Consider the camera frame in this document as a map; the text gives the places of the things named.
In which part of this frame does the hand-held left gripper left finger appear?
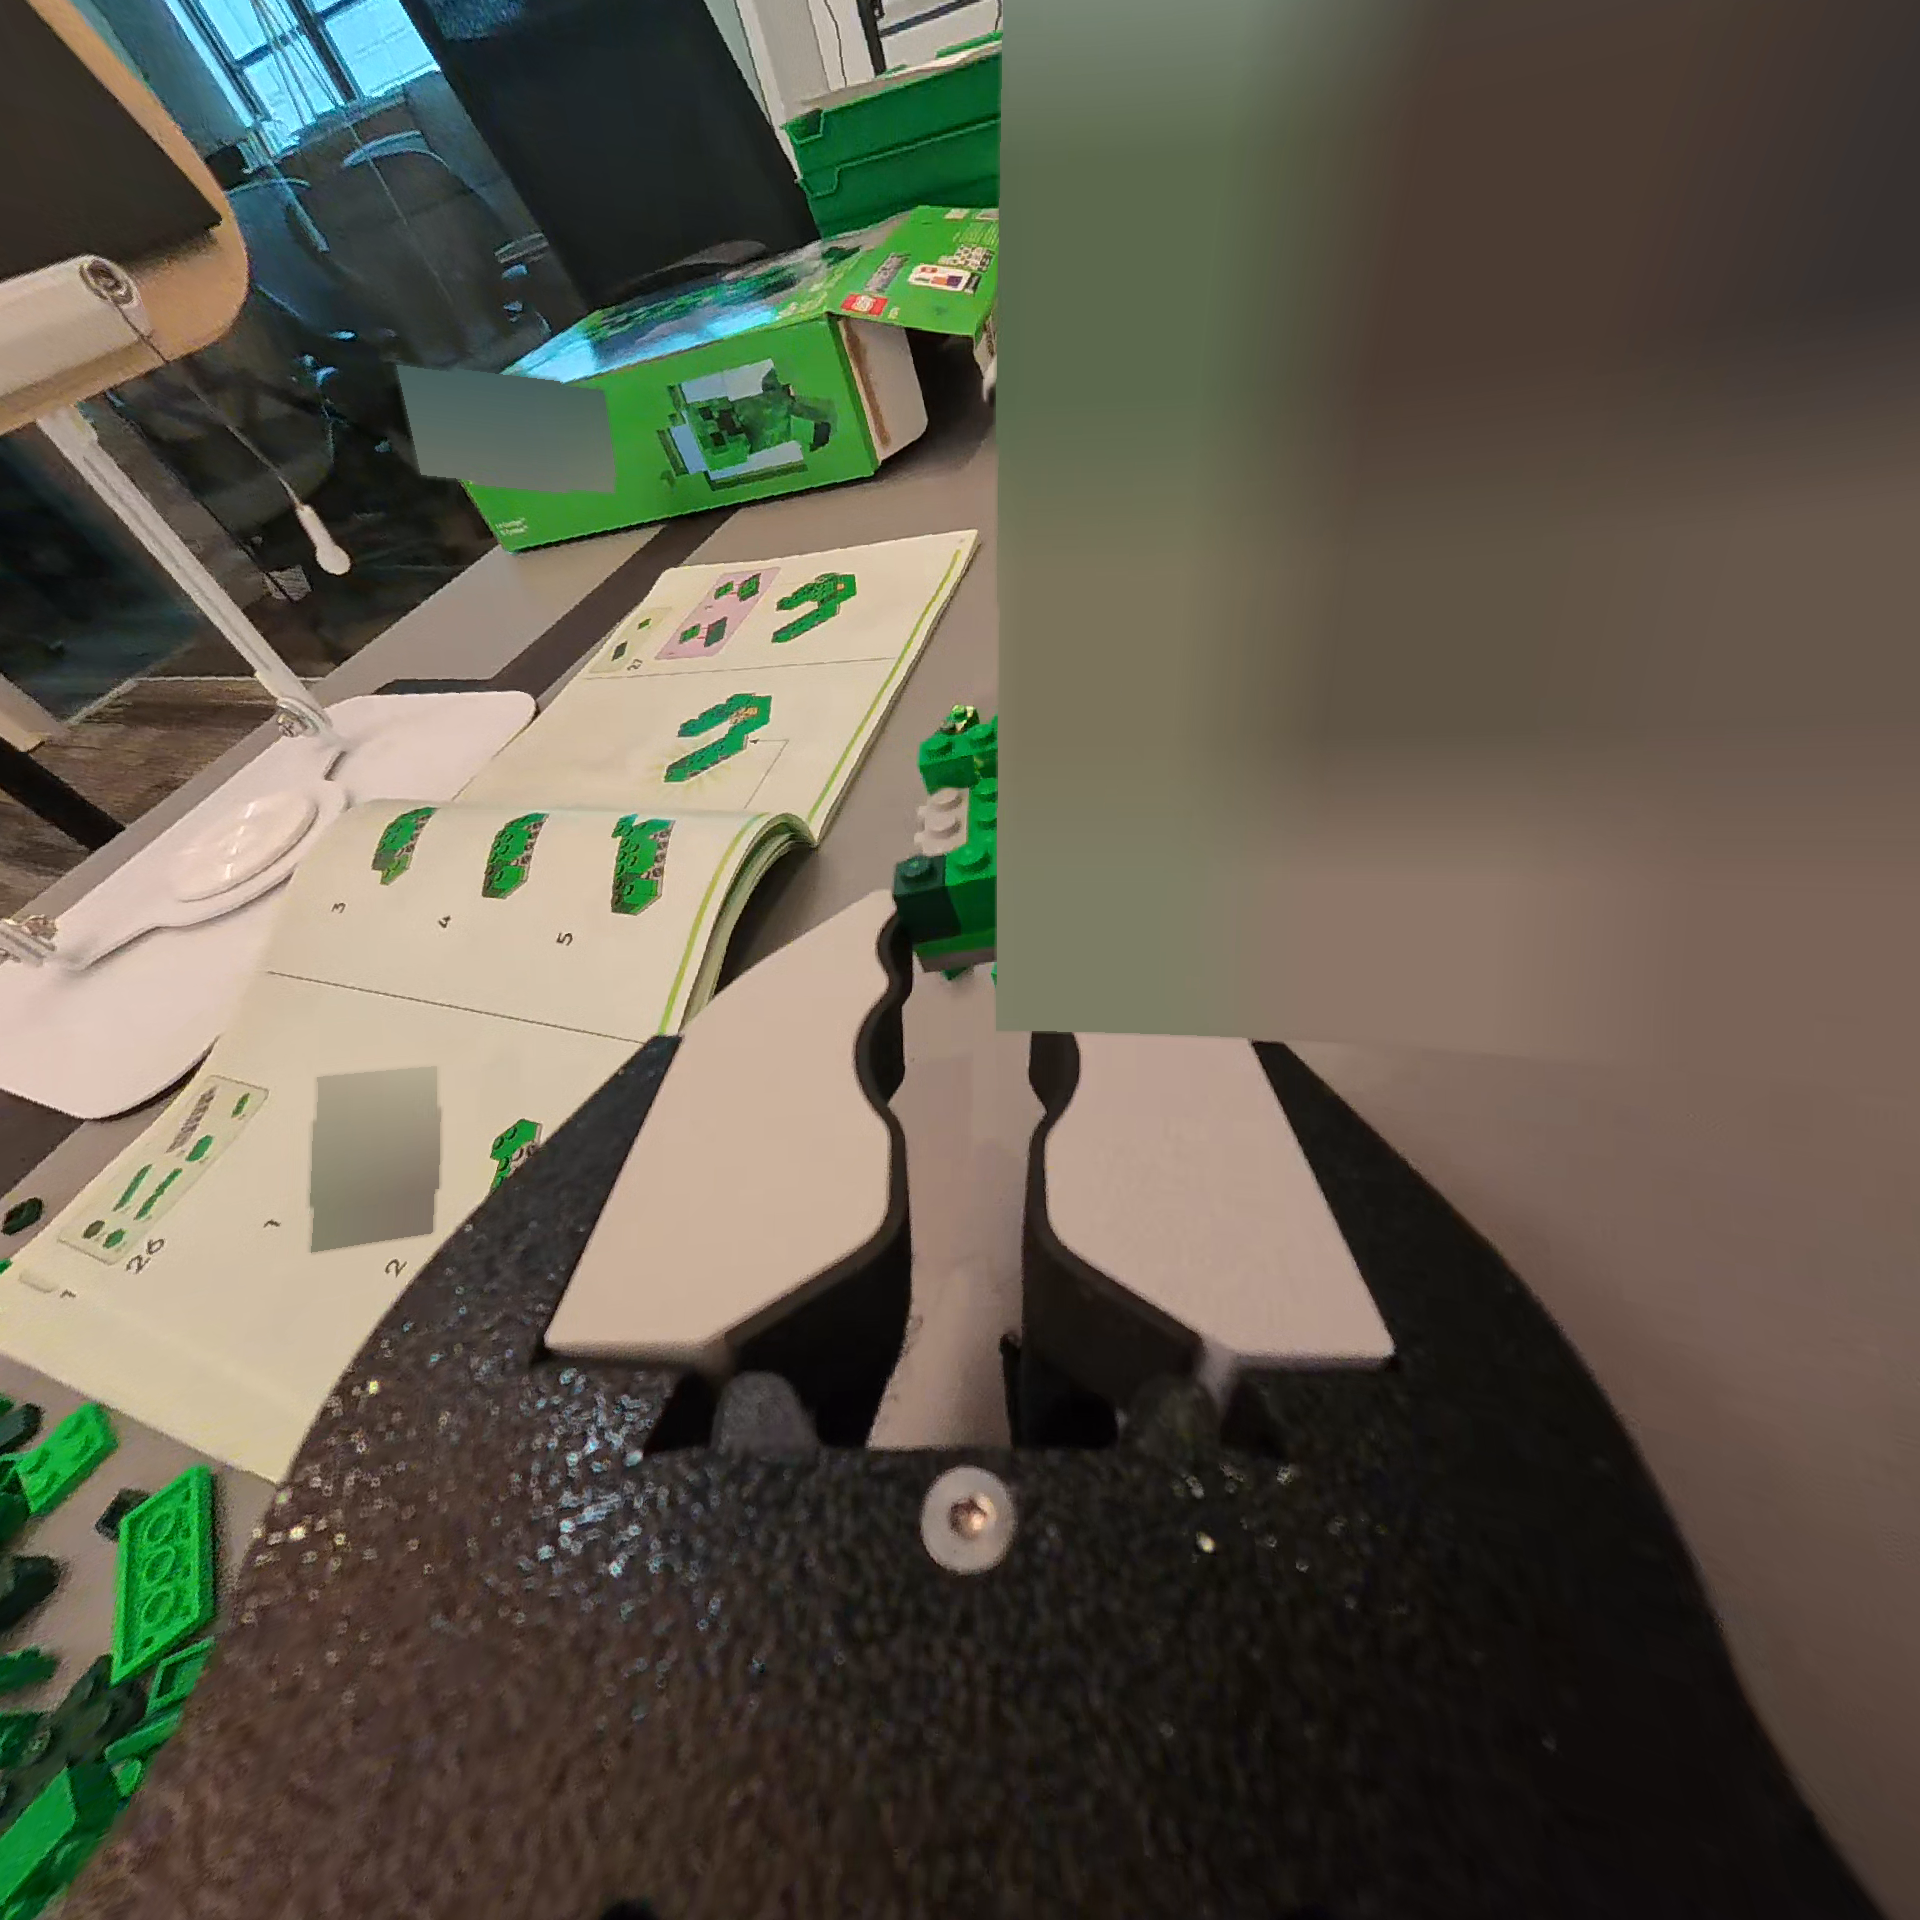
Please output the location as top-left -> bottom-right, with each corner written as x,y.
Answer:
544,889 -> 913,1446

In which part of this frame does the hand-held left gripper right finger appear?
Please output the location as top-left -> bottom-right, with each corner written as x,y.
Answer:
1020,1032 -> 1399,1400

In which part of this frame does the green toy brick assembly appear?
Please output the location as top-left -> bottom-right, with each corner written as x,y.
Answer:
892,704 -> 1003,984

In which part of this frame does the grey desk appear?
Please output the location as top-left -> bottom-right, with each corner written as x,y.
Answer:
0,420 -> 1920,1920

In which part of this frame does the open building instruction booklet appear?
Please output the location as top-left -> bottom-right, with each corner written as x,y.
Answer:
0,527 -> 981,1483

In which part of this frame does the pile of loose green bricks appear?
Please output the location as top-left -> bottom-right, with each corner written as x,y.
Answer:
0,1192 -> 226,1920

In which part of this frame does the green toy set box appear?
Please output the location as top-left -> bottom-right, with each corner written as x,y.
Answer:
458,207 -> 1003,554

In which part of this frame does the black screen panel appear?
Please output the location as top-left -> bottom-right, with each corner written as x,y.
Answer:
397,0 -> 822,309

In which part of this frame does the green plastic storage tray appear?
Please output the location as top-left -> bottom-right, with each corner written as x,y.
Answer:
780,43 -> 1003,240

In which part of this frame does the dark board with wooden edge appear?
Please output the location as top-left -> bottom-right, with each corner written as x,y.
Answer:
0,0 -> 249,368

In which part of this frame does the thin white cord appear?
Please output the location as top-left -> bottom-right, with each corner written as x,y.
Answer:
91,271 -> 358,578

